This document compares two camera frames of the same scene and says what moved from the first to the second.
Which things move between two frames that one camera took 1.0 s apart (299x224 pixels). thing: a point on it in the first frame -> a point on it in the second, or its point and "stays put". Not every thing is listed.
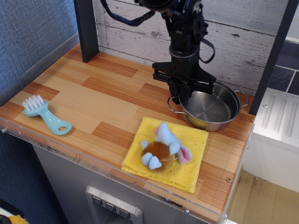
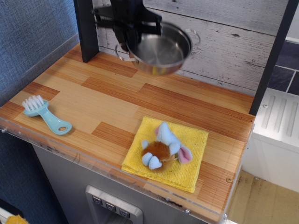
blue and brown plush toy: x=160 y=155 stays put
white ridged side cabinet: x=272 y=154 stays put
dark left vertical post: x=87 y=28 stays put
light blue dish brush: x=35 y=105 stays put
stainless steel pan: x=210 y=112 -> x=162 y=53
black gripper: x=183 y=74 -> x=126 y=17
